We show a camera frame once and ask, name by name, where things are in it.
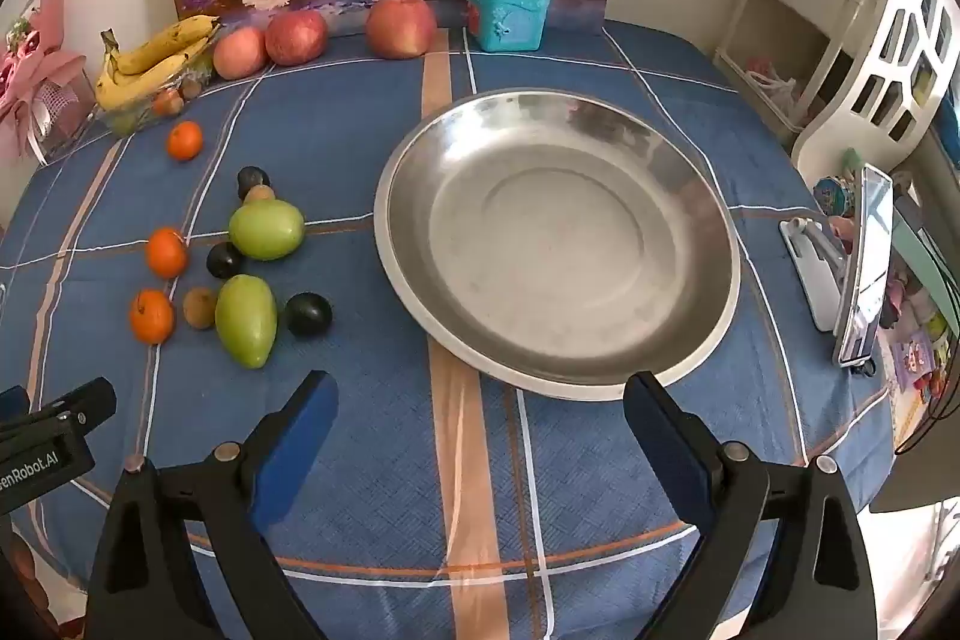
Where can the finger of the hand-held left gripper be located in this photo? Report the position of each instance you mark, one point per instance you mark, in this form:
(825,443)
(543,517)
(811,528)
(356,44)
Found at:
(79,404)

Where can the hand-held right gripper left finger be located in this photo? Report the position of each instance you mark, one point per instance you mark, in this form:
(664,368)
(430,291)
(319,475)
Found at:
(300,437)

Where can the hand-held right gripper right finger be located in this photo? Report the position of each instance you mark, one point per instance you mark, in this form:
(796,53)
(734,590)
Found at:
(667,452)

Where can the tangerine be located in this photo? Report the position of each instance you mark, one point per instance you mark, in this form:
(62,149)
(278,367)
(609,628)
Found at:
(168,103)
(166,252)
(184,141)
(152,316)

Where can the green mango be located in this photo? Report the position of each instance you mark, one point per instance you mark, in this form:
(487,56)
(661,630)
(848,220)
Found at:
(266,229)
(246,319)

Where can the white phone stand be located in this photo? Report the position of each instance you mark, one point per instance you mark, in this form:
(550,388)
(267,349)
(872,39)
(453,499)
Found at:
(814,269)

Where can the colourful sticker book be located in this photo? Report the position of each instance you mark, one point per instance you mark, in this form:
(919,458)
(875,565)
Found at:
(919,362)

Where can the smartphone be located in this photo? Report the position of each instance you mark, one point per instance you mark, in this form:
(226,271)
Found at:
(866,265)

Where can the blue plaid tablecloth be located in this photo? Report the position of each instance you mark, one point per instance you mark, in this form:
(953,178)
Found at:
(337,160)

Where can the green fruit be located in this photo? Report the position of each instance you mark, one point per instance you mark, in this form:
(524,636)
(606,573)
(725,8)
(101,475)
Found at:
(127,123)

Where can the clear glass vase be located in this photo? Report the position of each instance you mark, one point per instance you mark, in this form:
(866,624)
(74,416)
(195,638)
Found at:
(67,115)

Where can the clear plastic tray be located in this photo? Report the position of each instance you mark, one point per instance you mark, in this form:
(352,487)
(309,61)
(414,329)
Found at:
(161,111)

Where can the round printed tin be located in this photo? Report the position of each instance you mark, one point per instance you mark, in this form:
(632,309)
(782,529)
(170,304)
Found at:
(834,194)

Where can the pink bouquet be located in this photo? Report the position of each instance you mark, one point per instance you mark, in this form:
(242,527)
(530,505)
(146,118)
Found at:
(37,78)

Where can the banana bunch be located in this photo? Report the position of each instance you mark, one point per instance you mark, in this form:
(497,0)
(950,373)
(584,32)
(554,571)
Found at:
(154,59)

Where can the white plastic bag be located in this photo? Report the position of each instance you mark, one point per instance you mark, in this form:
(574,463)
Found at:
(772,89)

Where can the pale red apple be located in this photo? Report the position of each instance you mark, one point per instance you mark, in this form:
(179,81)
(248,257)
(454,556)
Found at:
(240,53)

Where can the dark red apple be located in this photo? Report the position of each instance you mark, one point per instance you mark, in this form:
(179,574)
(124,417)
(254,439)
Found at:
(297,38)

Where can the large red apple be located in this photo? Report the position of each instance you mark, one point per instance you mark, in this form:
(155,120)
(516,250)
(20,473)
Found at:
(401,27)

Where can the white cutout shelf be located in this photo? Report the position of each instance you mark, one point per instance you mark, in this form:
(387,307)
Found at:
(892,78)

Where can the white chair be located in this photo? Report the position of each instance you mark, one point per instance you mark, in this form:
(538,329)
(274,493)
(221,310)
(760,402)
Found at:
(810,33)

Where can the teal tin box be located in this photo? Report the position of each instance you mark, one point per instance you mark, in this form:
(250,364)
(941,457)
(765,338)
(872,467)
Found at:
(508,14)

